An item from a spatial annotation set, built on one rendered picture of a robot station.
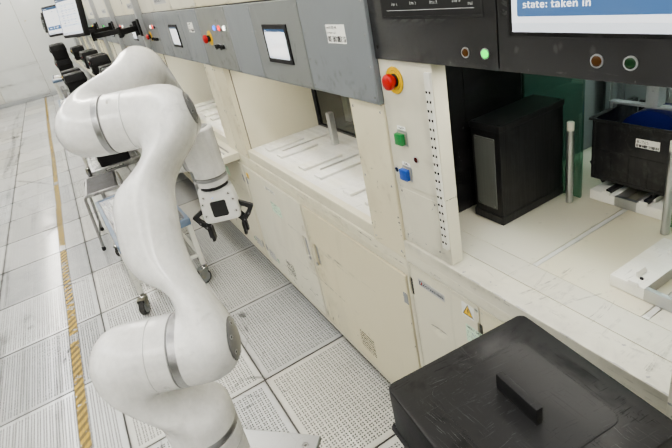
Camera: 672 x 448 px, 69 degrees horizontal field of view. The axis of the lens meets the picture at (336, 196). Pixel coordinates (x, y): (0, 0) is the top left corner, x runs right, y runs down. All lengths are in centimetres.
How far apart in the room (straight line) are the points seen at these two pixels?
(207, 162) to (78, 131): 48
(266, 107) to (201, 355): 192
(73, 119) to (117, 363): 39
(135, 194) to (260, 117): 180
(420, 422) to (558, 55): 60
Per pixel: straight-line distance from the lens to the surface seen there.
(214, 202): 135
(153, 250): 81
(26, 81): 1424
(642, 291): 124
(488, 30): 96
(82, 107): 89
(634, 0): 80
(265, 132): 260
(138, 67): 97
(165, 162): 83
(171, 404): 91
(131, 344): 83
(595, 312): 120
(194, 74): 401
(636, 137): 148
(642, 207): 155
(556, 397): 83
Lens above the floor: 163
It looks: 25 degrees down
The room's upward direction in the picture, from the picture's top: 12 degrees counter-clockwise
